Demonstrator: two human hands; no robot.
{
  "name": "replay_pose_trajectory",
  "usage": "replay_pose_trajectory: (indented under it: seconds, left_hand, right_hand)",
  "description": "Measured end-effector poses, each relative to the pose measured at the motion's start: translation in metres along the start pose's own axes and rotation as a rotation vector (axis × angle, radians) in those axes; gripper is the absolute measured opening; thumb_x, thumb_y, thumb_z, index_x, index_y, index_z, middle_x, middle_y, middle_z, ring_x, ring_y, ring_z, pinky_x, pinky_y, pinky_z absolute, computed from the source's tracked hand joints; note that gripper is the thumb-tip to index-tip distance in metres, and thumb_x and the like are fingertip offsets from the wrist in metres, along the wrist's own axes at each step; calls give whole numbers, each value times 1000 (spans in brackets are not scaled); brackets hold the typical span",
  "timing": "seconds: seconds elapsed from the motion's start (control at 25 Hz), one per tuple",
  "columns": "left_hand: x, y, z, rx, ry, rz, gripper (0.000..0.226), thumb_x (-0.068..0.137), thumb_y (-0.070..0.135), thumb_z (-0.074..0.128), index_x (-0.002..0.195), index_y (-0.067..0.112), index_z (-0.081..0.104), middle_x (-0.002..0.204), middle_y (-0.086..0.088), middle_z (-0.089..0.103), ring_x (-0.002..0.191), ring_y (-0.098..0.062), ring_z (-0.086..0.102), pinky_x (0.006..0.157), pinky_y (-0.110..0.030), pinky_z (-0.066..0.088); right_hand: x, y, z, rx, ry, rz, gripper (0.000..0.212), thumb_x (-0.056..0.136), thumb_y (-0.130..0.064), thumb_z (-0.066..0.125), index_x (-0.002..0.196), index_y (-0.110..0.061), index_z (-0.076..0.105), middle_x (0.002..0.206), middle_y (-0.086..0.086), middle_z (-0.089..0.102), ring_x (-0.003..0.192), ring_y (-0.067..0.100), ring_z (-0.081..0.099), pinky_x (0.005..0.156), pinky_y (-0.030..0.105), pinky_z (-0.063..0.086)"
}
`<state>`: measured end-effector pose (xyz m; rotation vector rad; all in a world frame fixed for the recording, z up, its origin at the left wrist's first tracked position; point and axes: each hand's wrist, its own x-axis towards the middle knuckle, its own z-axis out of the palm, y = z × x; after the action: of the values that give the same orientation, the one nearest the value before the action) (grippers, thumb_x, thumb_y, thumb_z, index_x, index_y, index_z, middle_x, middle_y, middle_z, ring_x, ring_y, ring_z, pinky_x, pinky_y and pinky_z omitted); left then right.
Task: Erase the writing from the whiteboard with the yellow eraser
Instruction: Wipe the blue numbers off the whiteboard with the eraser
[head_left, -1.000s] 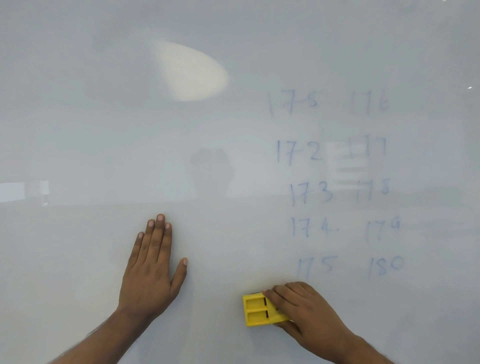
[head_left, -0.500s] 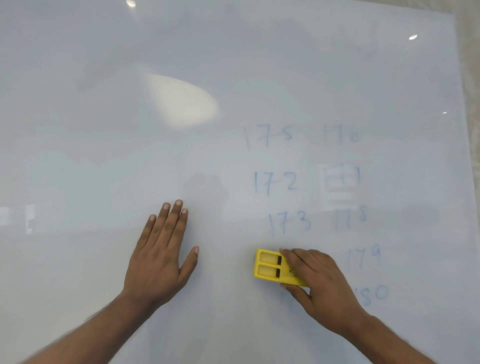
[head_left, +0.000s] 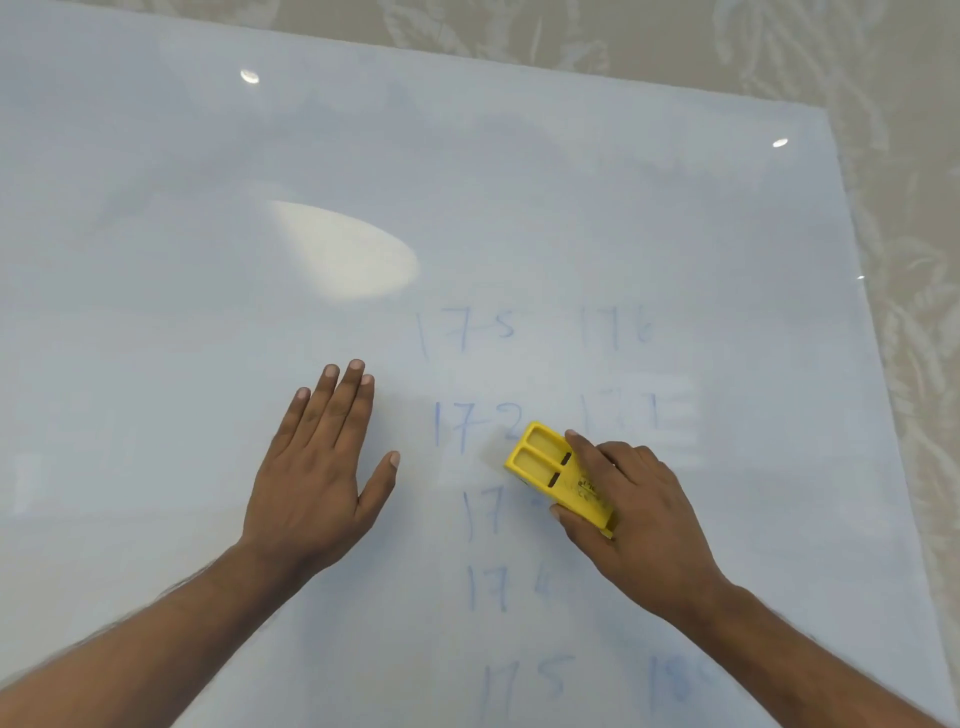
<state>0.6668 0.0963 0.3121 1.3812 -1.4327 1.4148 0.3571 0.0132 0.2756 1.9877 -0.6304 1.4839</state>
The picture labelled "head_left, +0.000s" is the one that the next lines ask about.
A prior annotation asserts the person's right hand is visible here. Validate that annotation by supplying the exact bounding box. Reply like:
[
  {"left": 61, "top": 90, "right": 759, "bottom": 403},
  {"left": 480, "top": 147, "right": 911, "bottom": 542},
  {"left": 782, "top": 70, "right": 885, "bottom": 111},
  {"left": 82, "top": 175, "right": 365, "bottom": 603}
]
[{"left": 549, "top": 428, "right": 740, "bottom": 631}]

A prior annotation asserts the person's left hand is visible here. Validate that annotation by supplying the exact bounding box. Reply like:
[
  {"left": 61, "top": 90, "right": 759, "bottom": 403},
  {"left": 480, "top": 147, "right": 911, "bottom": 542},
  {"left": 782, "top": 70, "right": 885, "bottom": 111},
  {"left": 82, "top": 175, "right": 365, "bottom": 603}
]
[{"left": 238, "top": 358, "right": 402, "bottom": 580}]

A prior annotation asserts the yellow whiteboard eraser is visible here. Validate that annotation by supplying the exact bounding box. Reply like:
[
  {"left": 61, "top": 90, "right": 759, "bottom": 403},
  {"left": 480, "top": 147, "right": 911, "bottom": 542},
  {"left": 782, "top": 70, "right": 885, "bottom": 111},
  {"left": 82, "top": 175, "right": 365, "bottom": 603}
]
[{"left": 503, "top": 421, "right": 618, "bottom": 540}]

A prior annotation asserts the glossy white whiteboard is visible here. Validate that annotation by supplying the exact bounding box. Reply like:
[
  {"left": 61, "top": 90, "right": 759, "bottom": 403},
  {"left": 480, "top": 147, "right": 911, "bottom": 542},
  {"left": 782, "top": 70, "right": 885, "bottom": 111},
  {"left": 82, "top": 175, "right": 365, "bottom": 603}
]
[{"left": 0, "top": 0, "right": 960, "bottom": 728}]

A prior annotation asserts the person's left forearm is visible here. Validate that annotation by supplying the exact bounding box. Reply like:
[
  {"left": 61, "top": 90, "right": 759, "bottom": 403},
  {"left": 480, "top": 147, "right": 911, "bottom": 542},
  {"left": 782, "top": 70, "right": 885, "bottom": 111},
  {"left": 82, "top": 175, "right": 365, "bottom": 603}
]
[{"left": 0, "top": 539, "right": 305, "bottom": 728}]

